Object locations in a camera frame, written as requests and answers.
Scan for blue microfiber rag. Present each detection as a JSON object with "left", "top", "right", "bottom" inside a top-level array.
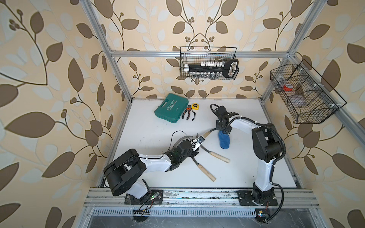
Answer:
[{"left": 218, "top": 131, "right": 231, "bottom": 150}]

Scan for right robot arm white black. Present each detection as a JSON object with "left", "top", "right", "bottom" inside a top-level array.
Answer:
[{"left": 210, "top": 104, "right": 286, "bottom": 201}]

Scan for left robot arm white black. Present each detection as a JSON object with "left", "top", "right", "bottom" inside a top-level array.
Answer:
[{"left": 104, "top": 136, "right": 204, "bottom": 199}]

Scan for yellow black tape measure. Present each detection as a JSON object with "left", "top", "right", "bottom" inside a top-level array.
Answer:
[{"left": 192, "top": 103, "right": 199, "bottom": 110}]

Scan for green plastic tool case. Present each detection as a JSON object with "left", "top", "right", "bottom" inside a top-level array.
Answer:
[{"left": 155, "top": 93, "right": 189, "bottom": 123}]

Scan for black socket bit holder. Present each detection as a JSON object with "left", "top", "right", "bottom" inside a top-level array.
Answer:
[{"left": 182, "top": 59, "right": 239, "bottom": 80}]

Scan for red item in basket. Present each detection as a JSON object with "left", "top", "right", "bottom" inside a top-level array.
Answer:
[{"left": 283, "top": 83, "right": 294, "bottom": 92}]

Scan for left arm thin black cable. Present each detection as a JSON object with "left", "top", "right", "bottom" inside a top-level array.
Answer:
[{"left": 162, "top": 130, "right": 189, "bottom": 156}]

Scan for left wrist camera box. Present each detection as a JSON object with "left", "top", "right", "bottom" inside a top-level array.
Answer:
[{"left": 191, "top": 136, "right": 205, "bottom": 151}]

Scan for black red handled pliers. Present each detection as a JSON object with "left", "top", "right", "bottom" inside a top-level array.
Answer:
[{"left": 182, "top": 104, "right": 196, "bottom": 121}]

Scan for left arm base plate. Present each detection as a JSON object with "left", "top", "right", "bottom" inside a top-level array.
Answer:
[{"left": 125, "top": 190, "right": 164, "bottom": 205}]

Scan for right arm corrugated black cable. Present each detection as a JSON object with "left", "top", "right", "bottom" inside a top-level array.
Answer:
[{"left": 209, "top": 103, "right": 287, "bottom": 223}]

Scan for back wall wire basket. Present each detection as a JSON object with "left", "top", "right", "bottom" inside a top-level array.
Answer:
[{"left": 179, "top": 46, "right": 239, "bottom": 80}]

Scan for wall wire basket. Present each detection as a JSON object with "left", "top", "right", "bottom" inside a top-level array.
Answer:
[
  {"left": 270, "top": 59, "right": 347, "bottom": 124},
  {"left": 179, "top": 46, "right": 239, "bottom": 80}
]

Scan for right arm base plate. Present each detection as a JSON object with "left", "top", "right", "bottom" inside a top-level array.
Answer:
[{"left": 237, "top": 190, "right": 278, "bottom": 206}]

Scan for right wall wire basket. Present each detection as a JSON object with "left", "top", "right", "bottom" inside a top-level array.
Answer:
[{"left": 270, "top": 59, "right": 347, "bottom": 124}]

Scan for aluminium front rail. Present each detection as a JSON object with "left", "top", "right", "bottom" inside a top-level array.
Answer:
[{"left": 84, "top": 188, "right": 320, "bottom": 209}]

